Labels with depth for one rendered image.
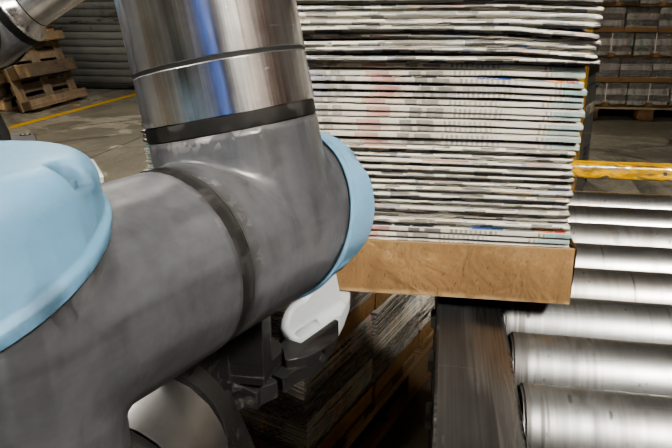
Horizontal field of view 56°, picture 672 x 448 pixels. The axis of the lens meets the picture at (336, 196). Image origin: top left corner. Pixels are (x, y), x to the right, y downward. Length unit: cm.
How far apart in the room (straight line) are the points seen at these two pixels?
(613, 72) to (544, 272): 615
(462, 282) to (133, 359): 32
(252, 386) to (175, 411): 10
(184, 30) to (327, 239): 10
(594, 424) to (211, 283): 26
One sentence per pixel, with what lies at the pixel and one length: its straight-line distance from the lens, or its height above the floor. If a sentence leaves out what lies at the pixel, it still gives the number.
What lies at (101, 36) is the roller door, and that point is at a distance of 922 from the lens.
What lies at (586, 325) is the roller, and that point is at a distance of 52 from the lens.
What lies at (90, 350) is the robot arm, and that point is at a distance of 19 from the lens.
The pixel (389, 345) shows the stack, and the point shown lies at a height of 25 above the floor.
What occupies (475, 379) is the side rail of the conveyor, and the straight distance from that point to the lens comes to 41.
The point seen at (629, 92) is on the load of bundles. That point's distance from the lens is 666.
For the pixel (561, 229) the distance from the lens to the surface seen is 47.
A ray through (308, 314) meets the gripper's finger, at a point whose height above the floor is 82.
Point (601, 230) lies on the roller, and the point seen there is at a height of 80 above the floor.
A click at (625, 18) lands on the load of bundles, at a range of 664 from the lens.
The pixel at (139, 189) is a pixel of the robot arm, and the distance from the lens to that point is 22.
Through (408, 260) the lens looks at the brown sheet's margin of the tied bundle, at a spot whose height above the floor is 84.
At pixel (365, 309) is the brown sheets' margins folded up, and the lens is 138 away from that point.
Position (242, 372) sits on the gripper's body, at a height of 82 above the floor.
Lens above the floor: 102
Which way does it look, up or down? 16 degrees down
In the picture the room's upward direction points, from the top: straight up
